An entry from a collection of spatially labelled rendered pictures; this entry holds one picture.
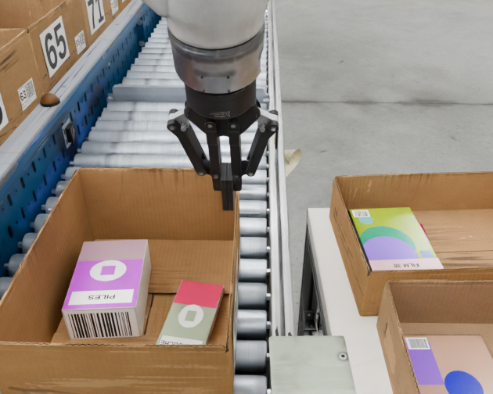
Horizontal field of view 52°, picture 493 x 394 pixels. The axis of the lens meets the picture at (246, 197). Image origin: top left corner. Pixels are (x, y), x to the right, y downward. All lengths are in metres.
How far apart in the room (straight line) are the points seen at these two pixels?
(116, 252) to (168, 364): 0.31
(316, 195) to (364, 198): 1.42
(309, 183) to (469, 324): 1.76
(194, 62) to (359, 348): 0.53
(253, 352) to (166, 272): 0.23
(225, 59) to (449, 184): 0.73
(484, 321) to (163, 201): 0.58
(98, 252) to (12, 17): 1.03
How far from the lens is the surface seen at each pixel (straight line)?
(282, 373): 0.79
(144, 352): 0.62
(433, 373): 0.81
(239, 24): 0.44
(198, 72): 0.48
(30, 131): 1.18
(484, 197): 1.16
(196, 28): 0.44
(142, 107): 1.59
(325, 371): 0.80
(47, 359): 0.66
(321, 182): 2.58
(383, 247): 0.94
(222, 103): 0.51
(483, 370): 0.84
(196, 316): 0.83
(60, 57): 1.47
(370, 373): 0.81
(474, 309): 0.89
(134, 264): 0.85
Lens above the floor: 1.39
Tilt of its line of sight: 35 degrees down
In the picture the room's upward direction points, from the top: straight up
